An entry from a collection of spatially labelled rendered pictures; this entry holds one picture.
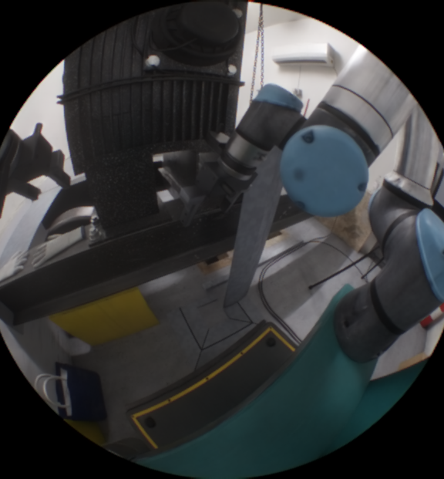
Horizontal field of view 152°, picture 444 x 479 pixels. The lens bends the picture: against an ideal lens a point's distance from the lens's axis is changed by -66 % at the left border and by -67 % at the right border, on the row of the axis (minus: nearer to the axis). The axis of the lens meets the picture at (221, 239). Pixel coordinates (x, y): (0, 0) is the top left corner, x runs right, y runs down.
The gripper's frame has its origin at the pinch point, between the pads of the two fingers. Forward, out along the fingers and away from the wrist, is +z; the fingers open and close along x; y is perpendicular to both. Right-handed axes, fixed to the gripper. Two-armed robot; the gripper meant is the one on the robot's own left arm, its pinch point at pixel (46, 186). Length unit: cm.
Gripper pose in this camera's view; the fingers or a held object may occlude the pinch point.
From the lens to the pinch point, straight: 40.7
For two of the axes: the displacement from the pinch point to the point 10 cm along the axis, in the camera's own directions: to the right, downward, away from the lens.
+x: -9.1, 1.9, -3.7
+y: -1.9, -9.8, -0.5
